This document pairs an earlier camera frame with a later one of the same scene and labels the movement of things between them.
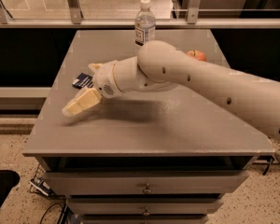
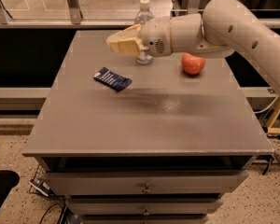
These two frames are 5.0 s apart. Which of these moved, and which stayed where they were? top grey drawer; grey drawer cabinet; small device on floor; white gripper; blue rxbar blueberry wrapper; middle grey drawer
Moved: white gripper; blue rxbar blueberry wrapper
Stayed: small device on floor; grey drawer cabinet; middle grey drawer; top grey drawer
